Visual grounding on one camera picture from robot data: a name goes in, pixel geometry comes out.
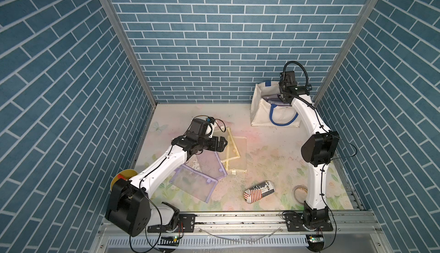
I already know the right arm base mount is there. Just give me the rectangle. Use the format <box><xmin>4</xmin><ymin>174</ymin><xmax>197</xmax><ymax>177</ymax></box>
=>
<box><xmin>281</xmin><ymin>211</ymin><xmax>334</xmax><ymax>232</ymax></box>

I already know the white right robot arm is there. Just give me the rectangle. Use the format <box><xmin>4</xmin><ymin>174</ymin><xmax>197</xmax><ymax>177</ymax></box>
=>
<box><xmin>279</xmin><ymin>70</ymin><xmax>339</xmax><ymax>225</ymax></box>

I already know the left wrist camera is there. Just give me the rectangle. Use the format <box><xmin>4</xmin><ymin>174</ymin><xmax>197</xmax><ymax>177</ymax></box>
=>
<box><xmin>206</xmin><ymin>117</ymin><xmax>227</xmax><ymax>133</ymax></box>

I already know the purple mesh pouch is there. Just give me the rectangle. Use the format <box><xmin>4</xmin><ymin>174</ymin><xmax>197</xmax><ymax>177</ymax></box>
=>
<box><xmin>185</xmin><ymin>151</ymin><xmax>227</xmax><ymax>180</ymax></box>
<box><xmin>170</xmin><ymin>165</ymin><xmax>218</xmax><ymax>203</ymax></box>
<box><xmin>263</xmin><ymin>95</ymin><xmax>290</xmax><ymax>106</ymax></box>

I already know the cream yellow pouch bottom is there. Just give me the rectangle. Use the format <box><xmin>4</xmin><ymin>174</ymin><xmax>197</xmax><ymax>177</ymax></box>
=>
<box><xmin>220</xmin><ymin>136</ymin><xmax>248</xmax><ymax>175</ymax></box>

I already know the purple mesh pouch bottom left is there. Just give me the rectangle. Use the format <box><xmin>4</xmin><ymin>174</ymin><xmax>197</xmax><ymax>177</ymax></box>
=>
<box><xmin>170</xmin><ymin>165</ymin><xmax>218</xmax><ymax>203</ymax></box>

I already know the white canvas tote bag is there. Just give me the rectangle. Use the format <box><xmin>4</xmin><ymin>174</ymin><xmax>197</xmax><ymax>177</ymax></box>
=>
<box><xmin>250</xmin><ymin>81</ymin><xmax>300</xmax><ymax>128</ymax></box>

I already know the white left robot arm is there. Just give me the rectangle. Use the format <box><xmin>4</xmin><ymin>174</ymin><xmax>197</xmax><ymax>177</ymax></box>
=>
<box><xmin>105</xmin><ymin>116</ymin><xmax>228</xmax><ymax>237</ymax></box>

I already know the crushed striped drink can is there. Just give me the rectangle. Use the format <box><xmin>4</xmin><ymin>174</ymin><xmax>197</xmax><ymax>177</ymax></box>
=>
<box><xmin>243</xmin><ymin>180</ymin><xmax>275</xmax><ymax>204</ymax></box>

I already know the purple mesh pouch lower left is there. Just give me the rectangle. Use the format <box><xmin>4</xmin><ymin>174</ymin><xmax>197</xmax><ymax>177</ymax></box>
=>
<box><xmin>185</xmin><ymin>151</ymin><xmax>227</xmax><ymax>180</ymax></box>

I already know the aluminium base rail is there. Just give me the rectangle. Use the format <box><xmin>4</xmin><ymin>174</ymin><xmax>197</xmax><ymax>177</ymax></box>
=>
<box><xmin>91</xmin><ymin>210</ymin><xmax>392</xmax><ymax>253</ymax></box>

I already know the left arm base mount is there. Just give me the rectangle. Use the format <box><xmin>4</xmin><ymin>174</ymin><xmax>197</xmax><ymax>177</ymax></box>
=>
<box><xmin>147</xmin><ymin>214</ymin><xmax>196</xmax><ymax>233</ymax></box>

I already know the yellow bowl with items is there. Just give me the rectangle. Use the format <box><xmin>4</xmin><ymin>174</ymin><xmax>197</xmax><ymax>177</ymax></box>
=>
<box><xmin>110</xmin><ymin>169</ymin><xmax>138</xmax><ymax>191</ymax></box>

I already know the brown tape roll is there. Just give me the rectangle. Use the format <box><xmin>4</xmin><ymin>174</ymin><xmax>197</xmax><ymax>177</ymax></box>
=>
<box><xmin>292</xmin><ymin>185</ymin><xmax>308</xmax><ymax>205</ymax></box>

